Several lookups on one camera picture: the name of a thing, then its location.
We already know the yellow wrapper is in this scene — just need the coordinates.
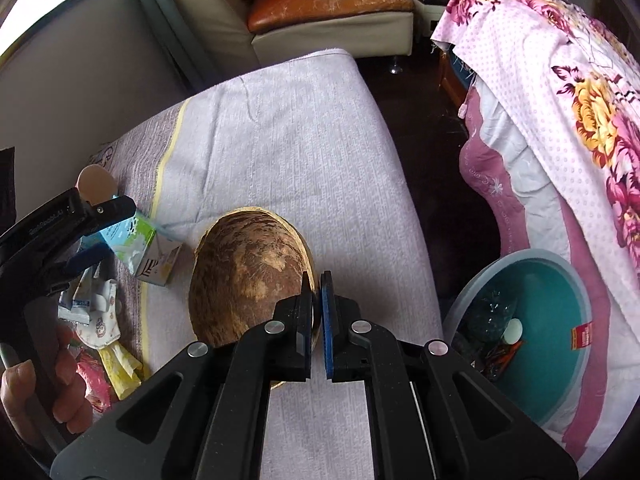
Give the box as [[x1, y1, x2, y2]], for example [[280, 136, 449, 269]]
[[97, 342, 143, 401]]

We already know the orange snack packet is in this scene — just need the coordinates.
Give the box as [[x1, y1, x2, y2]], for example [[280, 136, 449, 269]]
[[480, 340, 526, 381]]

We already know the wooden bed frame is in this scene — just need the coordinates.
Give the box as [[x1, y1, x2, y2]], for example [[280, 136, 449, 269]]
[[437, 42, 476, 117]]

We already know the orange seat cushion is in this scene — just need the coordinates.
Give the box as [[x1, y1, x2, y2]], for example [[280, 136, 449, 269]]
[[246, 0, 416, 33]]

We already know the blue green milk carton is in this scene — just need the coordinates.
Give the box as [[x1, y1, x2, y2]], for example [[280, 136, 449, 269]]
[[97, 210, 183, 288]]

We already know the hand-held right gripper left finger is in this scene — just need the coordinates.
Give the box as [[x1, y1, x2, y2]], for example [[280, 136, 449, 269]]
[[50, 272, 316, 480]]

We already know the cream leather armchair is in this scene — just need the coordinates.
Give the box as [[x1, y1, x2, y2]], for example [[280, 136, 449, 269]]
[[172, 0, 416, 66]]

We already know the crushed clear plastic bottle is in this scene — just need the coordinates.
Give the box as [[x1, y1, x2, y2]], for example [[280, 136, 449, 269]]
[[462, 285, 521, 343]]

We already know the window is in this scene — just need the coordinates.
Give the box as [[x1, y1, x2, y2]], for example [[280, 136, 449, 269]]
[[0, 0, 131, 56]]

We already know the grey metal frame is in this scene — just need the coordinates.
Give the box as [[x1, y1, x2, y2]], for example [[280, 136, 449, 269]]
[[127, 0, 221, 93]]

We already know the pink snack wrapper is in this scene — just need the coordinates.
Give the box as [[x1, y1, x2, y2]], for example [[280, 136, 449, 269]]
[[75, 347, 113, 413]]

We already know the pink floral blanket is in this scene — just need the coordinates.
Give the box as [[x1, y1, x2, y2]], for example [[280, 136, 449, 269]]
[[431, 0, 640, 321]]

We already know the pink paper cup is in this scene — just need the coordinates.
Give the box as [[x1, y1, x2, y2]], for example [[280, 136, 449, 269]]
[[76, 164, 118, 206]]

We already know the person's left hand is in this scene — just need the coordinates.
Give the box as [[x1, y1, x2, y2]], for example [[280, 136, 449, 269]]
[[0, 322, 93, 441]]

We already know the white pink quilt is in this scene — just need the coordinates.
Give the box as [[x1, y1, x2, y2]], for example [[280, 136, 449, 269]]
[[457, 80, 640, 466]]

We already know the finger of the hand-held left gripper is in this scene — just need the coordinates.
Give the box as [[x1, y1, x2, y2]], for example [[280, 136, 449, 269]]
[[42, 245, 115, 286], [70, 187, 137, 237]]

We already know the cartoon print face mask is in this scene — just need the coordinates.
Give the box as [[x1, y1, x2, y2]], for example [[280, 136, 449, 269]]
[[75, 280, 123, 350]]

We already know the blue white wrapper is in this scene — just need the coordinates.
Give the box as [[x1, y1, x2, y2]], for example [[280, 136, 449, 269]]
[[57, 265, 108, 323]]

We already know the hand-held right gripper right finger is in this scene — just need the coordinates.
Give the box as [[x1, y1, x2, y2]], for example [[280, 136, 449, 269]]
[[319, 270, 581, 480]]

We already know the teal plastic bin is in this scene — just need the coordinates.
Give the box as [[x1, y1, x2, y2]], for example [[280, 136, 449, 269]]
[[442, 249, 608, 433]]

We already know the brown coconut shell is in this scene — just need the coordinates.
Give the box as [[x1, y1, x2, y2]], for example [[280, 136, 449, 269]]
[[188, 206, 318, 391]]

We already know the grey fabric panel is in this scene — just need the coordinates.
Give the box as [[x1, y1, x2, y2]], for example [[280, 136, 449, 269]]
[[0, 0, 186, 221]]

